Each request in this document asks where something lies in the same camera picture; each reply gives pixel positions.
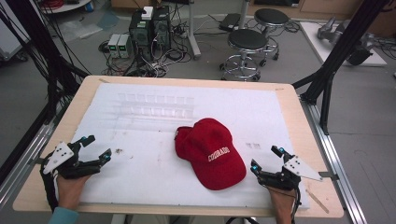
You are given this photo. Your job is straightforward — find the black round stool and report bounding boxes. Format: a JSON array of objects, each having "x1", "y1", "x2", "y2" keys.
[
  {"x1": 219, "y1": 28, "x2": 271, "y2": 83},
  {"x1": 253, "y1": 7, "x2": 290, "y2": 62}
]

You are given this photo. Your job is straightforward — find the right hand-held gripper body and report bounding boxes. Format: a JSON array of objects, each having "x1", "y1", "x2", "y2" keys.
[{"x1": 259, "y1": 155, "x2": 323, "y2": 191}]

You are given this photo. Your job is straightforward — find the black computer tower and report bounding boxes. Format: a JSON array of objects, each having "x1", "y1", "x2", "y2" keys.
[
  {"x1": 128, "y1": 10, "x2": 154, "y2": 61},
  {"x1": 151, "y1": 5, "x2": 173, "y2": 53}
]

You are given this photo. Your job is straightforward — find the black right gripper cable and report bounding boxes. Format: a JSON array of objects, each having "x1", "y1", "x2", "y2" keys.
[{"x1": 290, "y1": 184, "x2": 304, "y2": 224}]

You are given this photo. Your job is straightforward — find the black flat case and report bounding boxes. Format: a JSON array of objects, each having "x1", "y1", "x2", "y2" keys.
[{"x1": 218, "y1": 12, "x2": 243, "y2": 33}]

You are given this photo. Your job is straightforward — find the black metal frame stand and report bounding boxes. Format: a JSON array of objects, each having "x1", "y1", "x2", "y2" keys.
[
  {"x1": 291, "y1": 0, "x2": 392, "y2": 136},
  {"x1": 0, "y1": 0, "x2": 92, "y2": 185}
]

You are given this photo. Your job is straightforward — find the person's left hand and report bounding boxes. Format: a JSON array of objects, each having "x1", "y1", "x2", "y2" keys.
[{"x1": 55, "y1": 175, "x2": 92, "y2": 210}]

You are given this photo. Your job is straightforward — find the grey bench power supply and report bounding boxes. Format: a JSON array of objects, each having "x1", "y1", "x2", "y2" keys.
[
  {"x1": 106, "y1": 33, "x2": 121, "y2": 59},
  {"x1": 118, "y1": 34, "x2": 134, "y2": 59}
]

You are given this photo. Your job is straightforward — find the white foam mat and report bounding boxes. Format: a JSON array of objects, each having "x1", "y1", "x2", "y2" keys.
[{"x1": 70, "y1": 82, "x2": 311, "y2": 210}]

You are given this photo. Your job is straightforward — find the flat wooden stick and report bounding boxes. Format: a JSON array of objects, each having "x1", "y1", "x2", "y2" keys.
[{"x1": 305, "y1": 189, "x2": 331, "y2": 215}]

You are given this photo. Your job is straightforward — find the white floor platform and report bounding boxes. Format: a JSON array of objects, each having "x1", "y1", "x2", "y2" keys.
[{"x1": 299, "y1": 21, "x2": 388, "y2": 68}]

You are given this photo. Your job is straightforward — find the white round table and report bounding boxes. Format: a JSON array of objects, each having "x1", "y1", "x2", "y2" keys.
[{"x1": 39, "y1": 0, "x2": 93, "y2": 15}]

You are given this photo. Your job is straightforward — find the clear plastic sheet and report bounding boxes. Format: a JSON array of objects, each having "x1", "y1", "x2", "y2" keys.
[{"x1": 58, "y1": 19, "x2": 105, "y2": 41}]

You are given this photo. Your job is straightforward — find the white box device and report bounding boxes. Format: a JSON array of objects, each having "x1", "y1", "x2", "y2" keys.
[{"x1": 141, "y1": 6, "x2": 155, "y2": 21}]

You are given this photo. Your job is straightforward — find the tangle of floor cables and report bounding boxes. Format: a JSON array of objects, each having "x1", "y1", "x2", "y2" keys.
[{"x1": 98, "y1": 18, "x2": 194, "y2": 78}]

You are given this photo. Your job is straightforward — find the red baseball cap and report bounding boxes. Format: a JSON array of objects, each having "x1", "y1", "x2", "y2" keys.
[{"x1": 174, "y1": 117, "x2": 248, "y2": 191}]

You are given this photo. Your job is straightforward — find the aluminium rail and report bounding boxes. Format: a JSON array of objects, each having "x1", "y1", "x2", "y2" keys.
[
  {"x1": 299, "y1": 96, "x2": 369, "y2": 224},
  {"x1": 0, "y1": 119, "x2": 62, "y2": 208}
]

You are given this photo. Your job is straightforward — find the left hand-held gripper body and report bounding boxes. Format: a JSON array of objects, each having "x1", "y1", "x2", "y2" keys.
[{"x1": 41, "y1": 141, "x2": 102, "y2": 180}]

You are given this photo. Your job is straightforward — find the grey metal pole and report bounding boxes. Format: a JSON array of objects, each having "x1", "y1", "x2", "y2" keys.
[{"x1": 238, "y1": 0, "x2": 252, "y2": 31}]

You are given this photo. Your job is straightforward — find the person's right hand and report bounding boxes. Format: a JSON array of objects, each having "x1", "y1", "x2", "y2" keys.
[{"x1": 268, "y1": 188, "x2": 297, "y2": 224}]

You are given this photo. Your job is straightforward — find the grey metal table leg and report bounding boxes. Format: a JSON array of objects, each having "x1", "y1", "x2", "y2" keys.
[{"x1": 186, "y1": 0, "x2": 203, "y2": 61}]

